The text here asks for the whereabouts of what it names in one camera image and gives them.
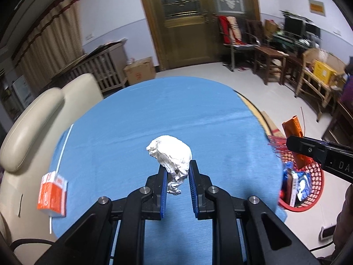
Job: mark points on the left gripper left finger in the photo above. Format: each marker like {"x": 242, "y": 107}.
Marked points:
{"x": 112, "y": 231}

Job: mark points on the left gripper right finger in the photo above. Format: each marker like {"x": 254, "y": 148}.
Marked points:
{"x": 244, "y": 231}

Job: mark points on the blue foil snack bag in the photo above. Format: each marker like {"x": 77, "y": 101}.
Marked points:
{"x": 303, "y": 186}

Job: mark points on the orange wrapper bag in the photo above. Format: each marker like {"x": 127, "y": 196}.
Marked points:
{"x": 294, "y": 134}

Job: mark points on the white tissue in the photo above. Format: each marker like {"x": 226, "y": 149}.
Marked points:
{"x": 175, "y": 156}

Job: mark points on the person's right hand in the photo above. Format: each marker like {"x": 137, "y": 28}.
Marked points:
{"x": 344, "y": 224}

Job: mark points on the red mesh basket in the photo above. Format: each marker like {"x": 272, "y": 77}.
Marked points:
{"x": 286, "y": 194}

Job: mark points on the orange white box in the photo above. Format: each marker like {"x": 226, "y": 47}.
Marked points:
{"x": 52, "y": 195}

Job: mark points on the blue tablecloth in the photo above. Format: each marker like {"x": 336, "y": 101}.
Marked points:
{"x": 121, "y": 141}

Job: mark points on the wicker chair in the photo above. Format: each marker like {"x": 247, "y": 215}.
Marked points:
{"x": 310, "y": 85}

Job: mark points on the yellow box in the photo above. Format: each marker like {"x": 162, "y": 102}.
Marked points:
{"x": 324, "y": 72}

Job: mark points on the cream leather sofa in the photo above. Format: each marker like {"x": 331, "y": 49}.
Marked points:
{"x": 26, "y": 155}

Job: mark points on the dark wooden stool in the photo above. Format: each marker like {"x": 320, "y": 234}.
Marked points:
{"x": 271, "y": 61}

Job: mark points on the computer monitor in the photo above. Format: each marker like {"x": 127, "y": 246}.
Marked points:
{"x": 293, "y": 27}

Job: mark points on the metal chair with red cloth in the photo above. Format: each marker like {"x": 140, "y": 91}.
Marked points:
{"x": 236, "y": 36}

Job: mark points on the wooden crib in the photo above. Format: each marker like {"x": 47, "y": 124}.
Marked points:
{"x": 106, "y": 63}

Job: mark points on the brown cardboard box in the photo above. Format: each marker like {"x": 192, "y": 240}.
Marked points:
{"x": 139, "y": 71}

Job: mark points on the beige curtain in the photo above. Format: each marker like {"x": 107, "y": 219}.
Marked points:
{"x": 53, "y": 41}

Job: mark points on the wooden double door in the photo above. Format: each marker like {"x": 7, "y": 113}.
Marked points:
{"x": 186, "y": 32}

